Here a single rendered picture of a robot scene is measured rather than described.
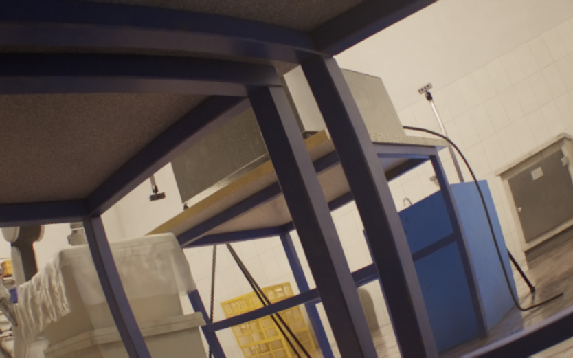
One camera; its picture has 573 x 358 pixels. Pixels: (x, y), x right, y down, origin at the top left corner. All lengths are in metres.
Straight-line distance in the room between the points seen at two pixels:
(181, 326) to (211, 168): 0.49
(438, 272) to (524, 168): 2.59
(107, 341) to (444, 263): 1.25
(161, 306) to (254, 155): 0.49
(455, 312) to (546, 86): 3.46
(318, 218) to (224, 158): 0.94
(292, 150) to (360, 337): 0.29
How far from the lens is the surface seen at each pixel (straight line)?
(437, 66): 5.78
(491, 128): 5.52
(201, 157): 1.90
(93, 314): 1.58
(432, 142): 2.09
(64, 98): 0.86
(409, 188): 5.89
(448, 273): 2.23
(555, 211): 4.65
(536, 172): 4.67
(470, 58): 5.65
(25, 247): 2.45
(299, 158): 0.94
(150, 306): 1.67
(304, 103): 1.72
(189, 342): 1.70
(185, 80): 0.85
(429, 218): 2.24
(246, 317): 1.88
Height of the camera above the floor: 0.35
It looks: 12 degrees up
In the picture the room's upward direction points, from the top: 20 degrees counter-clockwise
